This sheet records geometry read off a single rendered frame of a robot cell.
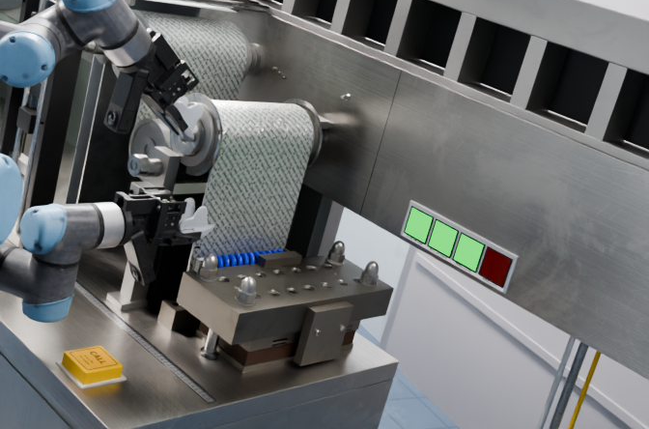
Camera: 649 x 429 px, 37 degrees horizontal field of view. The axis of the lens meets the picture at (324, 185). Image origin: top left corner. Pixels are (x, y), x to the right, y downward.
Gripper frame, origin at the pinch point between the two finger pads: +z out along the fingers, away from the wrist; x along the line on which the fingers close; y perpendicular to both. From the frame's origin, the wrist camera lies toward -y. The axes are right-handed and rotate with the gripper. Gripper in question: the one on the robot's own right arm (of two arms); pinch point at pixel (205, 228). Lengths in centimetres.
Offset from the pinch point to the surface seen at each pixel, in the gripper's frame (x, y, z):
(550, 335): 12, -56, 173
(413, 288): 82, -75, 191
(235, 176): -0.3, 10.3, 3.8
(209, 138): 0.8, 17.1, -3.4
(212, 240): -0.3, -2.3, 2.2
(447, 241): -31.1, 9.4, 29.5
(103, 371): -13.4, -17.0, -26.0
